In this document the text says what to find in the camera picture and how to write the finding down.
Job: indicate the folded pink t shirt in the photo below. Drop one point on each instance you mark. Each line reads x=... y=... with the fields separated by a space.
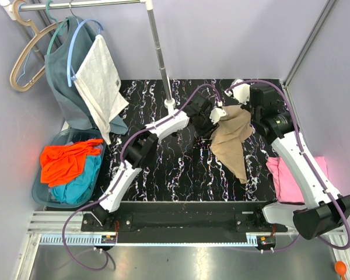
x=286 y=188

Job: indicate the green hanger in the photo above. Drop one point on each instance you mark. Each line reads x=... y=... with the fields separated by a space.
x=60 y=26

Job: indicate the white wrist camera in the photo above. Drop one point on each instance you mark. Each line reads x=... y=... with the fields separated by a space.
x=217 y=113
x=240 y=93

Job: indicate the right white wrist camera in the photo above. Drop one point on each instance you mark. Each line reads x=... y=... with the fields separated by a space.
x=240 y=93

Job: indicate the metal clothes rack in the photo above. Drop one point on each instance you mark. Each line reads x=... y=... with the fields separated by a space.
x=169 y=101

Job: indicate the teal blue t shirt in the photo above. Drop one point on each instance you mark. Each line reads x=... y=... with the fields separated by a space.
x=80 y=188

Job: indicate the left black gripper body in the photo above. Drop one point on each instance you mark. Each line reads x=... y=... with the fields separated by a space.
x=204 y=125

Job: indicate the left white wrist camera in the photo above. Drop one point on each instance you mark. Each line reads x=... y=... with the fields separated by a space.
x=217 y=113

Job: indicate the white hanging t shirt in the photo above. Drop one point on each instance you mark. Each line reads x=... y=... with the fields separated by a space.
x=98 y=84

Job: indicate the beige t shirt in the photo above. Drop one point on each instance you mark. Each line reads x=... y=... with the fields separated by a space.
x=227 y=140

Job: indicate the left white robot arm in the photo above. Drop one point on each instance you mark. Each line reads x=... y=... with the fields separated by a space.
x=140 y=148

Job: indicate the beige wooden hanger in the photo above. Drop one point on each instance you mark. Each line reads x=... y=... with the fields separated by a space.
x=26 y=55

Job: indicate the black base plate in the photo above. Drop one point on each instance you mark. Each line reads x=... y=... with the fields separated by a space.
x=183 y=223

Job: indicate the grey-green hanging t shirt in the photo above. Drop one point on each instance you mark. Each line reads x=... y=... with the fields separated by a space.
x=74 y=109

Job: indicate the aluminium frame rail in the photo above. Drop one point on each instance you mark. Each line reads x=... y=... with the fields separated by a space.
x=313 y=35

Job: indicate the orange ball tool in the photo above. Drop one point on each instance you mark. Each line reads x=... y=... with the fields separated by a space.
x=341 y=269

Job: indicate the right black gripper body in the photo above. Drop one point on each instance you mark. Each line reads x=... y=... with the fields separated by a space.
x=254 y=116

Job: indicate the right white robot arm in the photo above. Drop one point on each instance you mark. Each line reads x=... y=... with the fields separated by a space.
x=323 y=208

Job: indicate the orange t shirt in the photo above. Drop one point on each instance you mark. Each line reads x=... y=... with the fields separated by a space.
x=62 y=163

